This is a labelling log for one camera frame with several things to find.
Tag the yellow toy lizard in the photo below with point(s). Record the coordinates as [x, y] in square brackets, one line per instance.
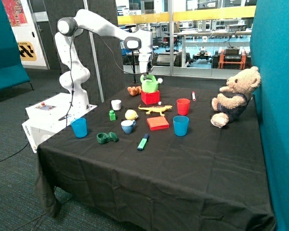
[156, 109]

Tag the teal partition wall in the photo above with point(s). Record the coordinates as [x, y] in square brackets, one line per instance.
[270, 53]

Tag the red white marker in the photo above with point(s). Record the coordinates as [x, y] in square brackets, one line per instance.
[193, 96]

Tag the blue plastic cup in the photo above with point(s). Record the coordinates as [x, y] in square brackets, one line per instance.
[79, 127]
[180, 124]

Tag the green toy block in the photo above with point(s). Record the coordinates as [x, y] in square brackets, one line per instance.
[112, 115]

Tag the teal sofa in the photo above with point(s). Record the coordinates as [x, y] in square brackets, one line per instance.
[12, 72]

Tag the green highlighter pen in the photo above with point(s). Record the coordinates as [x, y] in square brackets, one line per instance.
[143, 142]

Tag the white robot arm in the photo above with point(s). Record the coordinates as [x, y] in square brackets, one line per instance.
[88, 23]

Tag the white cup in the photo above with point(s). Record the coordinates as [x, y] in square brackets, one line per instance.
[116, 105]

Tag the blue teacup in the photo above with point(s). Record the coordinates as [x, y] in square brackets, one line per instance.
[127, 126]

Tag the blue plastic cup right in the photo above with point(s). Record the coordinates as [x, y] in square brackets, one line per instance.
[180, 124]

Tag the orange plush toy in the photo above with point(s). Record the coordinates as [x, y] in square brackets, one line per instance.
[134, 91]

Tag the red flat box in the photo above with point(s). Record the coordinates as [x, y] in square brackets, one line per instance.
[157, 123]

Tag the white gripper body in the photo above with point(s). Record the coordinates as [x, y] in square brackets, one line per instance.
[144, 60]

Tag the red square pot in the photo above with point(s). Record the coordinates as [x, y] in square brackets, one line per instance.
[150, 98]

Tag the blue plastic cup left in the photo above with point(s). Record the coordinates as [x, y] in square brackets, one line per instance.
[79, 127]

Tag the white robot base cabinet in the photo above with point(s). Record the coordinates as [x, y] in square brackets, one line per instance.
[50, 116]

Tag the yellow ball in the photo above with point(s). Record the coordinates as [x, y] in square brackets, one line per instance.
[131, 115]

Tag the red plastic cup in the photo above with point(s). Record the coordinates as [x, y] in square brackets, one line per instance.
[183, 106]

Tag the brown teddy bear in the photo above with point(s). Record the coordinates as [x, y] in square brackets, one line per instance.
[234, 98]

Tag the green toy watering can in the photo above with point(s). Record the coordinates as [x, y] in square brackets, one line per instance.
[151, 83]

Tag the black tablecloth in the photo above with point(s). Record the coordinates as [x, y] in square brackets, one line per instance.
[211, 179]

